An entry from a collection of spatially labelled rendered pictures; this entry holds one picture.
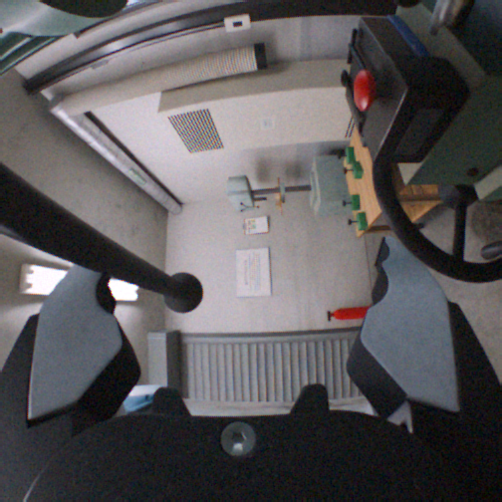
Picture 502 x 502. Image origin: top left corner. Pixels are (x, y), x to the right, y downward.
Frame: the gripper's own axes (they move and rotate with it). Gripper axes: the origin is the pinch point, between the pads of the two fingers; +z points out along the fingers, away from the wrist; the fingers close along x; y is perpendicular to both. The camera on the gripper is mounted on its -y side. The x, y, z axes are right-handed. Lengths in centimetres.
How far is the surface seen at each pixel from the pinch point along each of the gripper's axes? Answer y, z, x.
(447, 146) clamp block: -3.8, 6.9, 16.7
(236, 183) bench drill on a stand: 58, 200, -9
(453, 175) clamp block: -0.9, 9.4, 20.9
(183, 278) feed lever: 6.3, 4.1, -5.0
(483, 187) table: -0.1, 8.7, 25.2
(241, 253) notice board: 164, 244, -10
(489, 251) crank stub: 11.4, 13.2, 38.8
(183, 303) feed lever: 7.6, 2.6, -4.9
